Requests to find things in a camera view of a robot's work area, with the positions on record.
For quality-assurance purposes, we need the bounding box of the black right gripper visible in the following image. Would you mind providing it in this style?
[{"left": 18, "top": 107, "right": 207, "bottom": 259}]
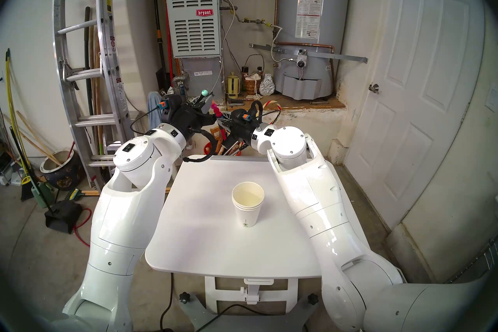
[{"left": 216, "top": 117, "right": 256, "bottom": 146}]

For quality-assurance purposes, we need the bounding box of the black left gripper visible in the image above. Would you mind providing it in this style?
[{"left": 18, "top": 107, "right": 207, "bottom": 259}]
[{"left": 176, "top": 95, "right": 218, "bottom": 136}]

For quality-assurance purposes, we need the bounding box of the colourful bead stack marker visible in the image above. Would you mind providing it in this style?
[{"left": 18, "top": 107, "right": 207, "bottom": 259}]
[{"left": 201, "top": 89, "right": 224, "bottom": 120}]

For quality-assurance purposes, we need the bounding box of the white paper cup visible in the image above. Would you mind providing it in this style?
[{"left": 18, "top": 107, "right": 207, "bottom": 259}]
[
  {"left": 233, "top": 199, "right": 265, "bottom": 211},
  {"left": 232, "top": 181, "right": 265, "bottom": 208}
]

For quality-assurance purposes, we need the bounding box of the white cup with green logo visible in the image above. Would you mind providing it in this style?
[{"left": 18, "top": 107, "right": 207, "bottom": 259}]
[{"left": 234, "top": 203, "right": 263, "bottom": 229}]

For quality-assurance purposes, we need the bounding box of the yellow jug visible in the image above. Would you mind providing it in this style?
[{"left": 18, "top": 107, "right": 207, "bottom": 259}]
[{"left": 227, "top": 73, "right": 240, "bottom": 99}]

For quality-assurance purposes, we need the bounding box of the grey drain pipe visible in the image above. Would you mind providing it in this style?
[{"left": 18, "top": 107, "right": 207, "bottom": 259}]
[{"left": 171, "top": 73, "right": 191, "bottom": 96}]

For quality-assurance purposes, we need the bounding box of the blue cloth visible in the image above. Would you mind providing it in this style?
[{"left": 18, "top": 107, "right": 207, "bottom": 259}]
[{"left": 147, "top": 91, "right": 162, "bottom": 129}]

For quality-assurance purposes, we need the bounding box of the crumpled aluminium foil bundle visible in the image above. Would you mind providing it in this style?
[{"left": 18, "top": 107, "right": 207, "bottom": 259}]
[{"left": 259, "top": 74, "right": 275, "bottom": 96}]

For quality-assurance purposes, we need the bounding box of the long red pole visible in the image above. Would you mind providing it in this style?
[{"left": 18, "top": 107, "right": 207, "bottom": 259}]
[{"left": 160, "top": 0, "right": 181, "bottom": 77}]

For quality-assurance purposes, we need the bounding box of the grey Bryant furnace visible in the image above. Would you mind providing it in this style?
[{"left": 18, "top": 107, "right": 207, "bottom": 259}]
[{"left": 161, "top": 0, "right": 226, "bottom": 108}]

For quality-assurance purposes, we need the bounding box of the flexible metal conduit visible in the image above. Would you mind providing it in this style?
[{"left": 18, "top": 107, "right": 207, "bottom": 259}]
[{"left": 210, "top": 0, "right": 237, "bottom": 96}]

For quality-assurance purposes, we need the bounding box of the black pole with orange band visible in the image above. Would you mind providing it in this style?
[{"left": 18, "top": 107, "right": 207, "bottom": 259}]
[{"left": 152, "top": 0, "right": 172, "bottom": 90}]

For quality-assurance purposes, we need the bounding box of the wooden platform board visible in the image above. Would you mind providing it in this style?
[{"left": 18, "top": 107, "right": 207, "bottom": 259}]
[{"left": 227, "top": 96, "right": 346, "bottom": 112}]

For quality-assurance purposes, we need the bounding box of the gas pipe with yellow valve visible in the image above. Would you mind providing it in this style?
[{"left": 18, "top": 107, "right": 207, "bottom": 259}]
[{"left": 220, "top": 4, "right": 273, "bottom": 28}]

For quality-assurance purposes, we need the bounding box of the aluminium extension ladder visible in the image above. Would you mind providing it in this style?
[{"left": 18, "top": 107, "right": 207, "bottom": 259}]
[{"left": 53, "top": 0, "right": 144, "bottom": 188}]

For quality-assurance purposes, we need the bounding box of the long black pole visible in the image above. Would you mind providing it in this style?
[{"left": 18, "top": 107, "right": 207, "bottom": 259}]
[{"left": 84, "top": 6, "right": 96, "bottom": 118}]

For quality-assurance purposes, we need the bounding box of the dark blue ceramic pot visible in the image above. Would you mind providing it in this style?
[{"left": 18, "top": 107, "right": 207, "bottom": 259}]
[{"left": 40, "top": 149, "right": 84, "bottom": 192}]

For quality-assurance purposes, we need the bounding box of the grey water heater tank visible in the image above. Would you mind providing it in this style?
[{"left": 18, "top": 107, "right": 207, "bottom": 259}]
[{"left": 272, "top": 0, "right": 352, "bottom": 100}]

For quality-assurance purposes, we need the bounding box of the wooden pole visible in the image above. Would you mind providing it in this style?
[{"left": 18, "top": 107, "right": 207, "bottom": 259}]
[{"left": 16, "top": 111, "right": 63, "bottom": 165}]

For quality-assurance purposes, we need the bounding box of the black dustpan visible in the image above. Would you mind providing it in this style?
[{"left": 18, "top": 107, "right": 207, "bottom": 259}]
[{"left": 44, "top": 200, "right": 83, "bottom": 234}]

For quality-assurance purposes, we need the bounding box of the green watering can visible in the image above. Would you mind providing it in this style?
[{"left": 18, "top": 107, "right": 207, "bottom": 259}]
[{"left": 31, "top": 181, "right": 55, "bottom": 209}]

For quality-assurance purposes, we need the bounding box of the white panel door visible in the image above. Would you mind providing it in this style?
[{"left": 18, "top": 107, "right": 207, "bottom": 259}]
[{"left": 344, "top": 0, "right": 487, "bottom": 230}]

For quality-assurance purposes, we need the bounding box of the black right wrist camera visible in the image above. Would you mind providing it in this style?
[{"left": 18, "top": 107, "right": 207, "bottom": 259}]
[{"left": 231, "top": 101, "right": 264, "bottom": 127}]

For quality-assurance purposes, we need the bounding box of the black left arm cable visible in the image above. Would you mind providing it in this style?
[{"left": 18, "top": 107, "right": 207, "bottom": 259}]
[{"left": 183, "top": 127, "right": 219, "bottom": 163}]

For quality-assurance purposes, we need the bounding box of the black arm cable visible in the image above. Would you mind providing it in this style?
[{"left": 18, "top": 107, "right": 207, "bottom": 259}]
[
  {"left": 183, "top": 127, "right": 219, "bottom": 163},
  {"left": 251, "top": 101, "right": 281, "bottom": 127}
]

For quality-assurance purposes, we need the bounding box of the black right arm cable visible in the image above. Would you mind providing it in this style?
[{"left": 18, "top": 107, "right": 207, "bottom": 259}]
[{"left": 251, "top": 101, "right": 281, "bottom": 127}]

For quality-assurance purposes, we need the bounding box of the wicker basket with handle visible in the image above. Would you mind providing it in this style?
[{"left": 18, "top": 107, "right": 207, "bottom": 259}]
[{"left": 243, "top": 54, "right": 266, "bottom": 95}]

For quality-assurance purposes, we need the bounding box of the white flexible hose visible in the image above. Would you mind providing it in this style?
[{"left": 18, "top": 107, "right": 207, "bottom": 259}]
[{"left": 270, "top": 25, "right": 300, "bottom": 63}]

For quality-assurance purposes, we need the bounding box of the wide grey metal strap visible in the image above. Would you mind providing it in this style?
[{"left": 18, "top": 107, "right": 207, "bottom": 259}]
[{"left": 249, "top": 43, "right": 368, "bottom": 64}]

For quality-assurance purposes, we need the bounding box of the white table frame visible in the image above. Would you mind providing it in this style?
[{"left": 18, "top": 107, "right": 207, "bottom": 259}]
[{"left": 177, "top": 276, "right": 323, "bottom": 332}]

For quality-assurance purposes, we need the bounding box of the black floor cable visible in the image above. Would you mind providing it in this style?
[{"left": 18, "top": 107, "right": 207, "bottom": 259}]
[{"left": 160, "top": 273, "right": 249, "bottom": 332}]

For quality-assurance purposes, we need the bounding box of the red hose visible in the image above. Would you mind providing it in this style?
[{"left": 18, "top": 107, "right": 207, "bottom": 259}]
[{"left": 73, "top": 208, "right": 94, "bottom": 248}]

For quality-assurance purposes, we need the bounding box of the yellow handled broom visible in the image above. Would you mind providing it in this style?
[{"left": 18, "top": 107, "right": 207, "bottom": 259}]
[{"left": 5, "top": 48, "right": 35, "bottom": 201}]

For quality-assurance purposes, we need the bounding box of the metal wire shelf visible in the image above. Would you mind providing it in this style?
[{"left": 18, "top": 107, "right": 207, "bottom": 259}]
[{"left": 447, "top": 236, "right": 498, "bottom": 285}]

